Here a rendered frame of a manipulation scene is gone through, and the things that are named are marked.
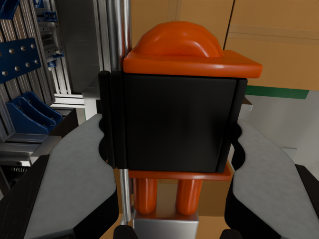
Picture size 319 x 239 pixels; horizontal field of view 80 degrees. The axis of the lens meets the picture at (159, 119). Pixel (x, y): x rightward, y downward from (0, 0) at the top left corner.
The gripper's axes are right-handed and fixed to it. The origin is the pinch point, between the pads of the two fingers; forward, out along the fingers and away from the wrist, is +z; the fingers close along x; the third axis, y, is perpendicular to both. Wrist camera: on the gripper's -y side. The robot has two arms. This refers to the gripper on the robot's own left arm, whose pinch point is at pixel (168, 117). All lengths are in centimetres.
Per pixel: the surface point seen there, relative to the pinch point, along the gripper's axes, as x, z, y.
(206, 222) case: 10.2, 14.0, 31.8
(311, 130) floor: 122, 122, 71
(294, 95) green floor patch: 98, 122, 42
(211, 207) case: 11.5, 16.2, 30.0
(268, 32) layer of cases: 39, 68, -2
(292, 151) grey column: 114, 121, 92
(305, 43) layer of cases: 54, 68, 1
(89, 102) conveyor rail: -30, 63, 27
